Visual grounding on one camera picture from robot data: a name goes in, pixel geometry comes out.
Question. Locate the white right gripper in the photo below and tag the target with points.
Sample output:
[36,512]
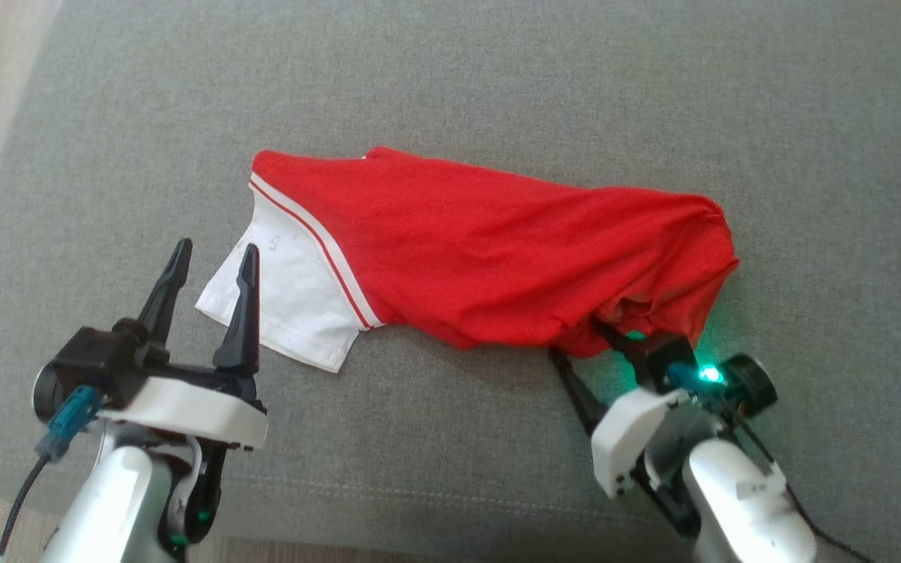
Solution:
[630,438]

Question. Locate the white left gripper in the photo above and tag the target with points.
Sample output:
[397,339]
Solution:
[184,410]

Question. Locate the red t-shirt white sleeves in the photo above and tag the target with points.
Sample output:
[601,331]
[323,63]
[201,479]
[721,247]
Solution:
[482,258]

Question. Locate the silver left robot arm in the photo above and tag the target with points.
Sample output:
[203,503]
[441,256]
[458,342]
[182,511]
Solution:
[114,508]

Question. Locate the grey fabric sofa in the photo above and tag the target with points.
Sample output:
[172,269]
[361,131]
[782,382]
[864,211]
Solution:
[497,78]

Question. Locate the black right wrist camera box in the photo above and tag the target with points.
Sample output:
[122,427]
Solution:
[658,360]

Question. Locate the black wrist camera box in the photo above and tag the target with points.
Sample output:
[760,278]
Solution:
[658,360]
[95,363]

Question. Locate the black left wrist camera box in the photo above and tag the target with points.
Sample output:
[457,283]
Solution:
[95,363]

